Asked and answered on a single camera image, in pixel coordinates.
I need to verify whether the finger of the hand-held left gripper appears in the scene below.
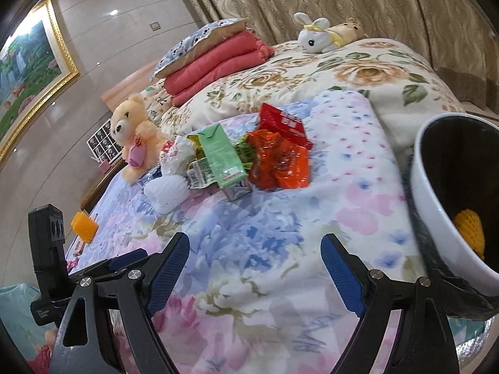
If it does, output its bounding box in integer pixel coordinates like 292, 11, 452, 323
68, 249, 151, 281

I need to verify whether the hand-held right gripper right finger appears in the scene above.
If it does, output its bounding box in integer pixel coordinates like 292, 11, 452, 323
320, 233, 461, 374

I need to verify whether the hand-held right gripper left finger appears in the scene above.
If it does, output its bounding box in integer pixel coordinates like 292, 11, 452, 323
49, 232, 191, 374

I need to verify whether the orange sponge block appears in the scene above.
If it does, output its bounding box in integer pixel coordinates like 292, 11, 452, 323
71, 210, 98, 242

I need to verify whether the white foam fruit net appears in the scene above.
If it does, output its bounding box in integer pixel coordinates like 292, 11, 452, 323
144, 173, 188, 213

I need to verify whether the white grey drink carton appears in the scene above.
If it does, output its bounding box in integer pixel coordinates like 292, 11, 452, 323
186, 158, 251, 202

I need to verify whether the white plastic bag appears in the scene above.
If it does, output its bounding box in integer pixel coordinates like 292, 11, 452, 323
159, 136, 201, 176

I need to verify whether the green drink carton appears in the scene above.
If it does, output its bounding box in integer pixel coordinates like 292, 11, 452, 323
196, 123, 247, 188

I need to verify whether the orange red plastic wrapper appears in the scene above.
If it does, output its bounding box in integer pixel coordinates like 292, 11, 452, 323
245, 130, 310, 188

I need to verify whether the green snack wrapper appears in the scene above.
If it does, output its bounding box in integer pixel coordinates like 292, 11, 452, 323
233, 137, 254, 170

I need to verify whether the red snack packet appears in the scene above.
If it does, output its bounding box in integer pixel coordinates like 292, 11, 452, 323
257, 102, 314, 151

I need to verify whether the wooden headboard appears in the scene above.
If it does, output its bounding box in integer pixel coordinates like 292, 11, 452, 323
80, 160, 127, 213

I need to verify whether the teal printed cloth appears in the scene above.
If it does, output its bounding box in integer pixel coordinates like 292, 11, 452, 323
0, 284, 59, 374

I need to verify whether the blue pink floral bedsheet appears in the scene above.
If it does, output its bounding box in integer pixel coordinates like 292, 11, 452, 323
58, 89, 429, 374

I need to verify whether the black white photo sheet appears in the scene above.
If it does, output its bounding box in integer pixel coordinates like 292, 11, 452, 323
88, 119, 118, 162

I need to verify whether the yellow foam fruit net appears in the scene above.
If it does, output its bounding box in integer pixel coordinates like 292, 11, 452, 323
453, 209, 486, 260

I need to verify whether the peach teddy bear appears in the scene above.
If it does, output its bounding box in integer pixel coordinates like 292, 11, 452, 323
110, 93, 168, 183

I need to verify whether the white floral pillow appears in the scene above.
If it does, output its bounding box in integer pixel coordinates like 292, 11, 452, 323
139, 79, 172, 125

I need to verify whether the gold framed landscape painting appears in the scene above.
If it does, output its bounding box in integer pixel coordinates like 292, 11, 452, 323
0, 0, 80, 164

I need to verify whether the cream floral pillow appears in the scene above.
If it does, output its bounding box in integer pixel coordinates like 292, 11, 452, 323
138, 39, 466, 149

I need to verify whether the folded red blanket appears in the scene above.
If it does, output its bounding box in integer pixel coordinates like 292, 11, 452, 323
164, 31, 275, 107

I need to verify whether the blue white eyelet pillow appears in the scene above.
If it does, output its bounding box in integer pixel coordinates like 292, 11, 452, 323
152, 17, 250, 80

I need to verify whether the white bunny plush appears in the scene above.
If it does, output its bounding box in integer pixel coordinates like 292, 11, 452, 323
293, 12, 347, 53

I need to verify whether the small tan bear plush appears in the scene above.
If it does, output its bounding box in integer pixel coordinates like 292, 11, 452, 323
329, 17, 369, 45

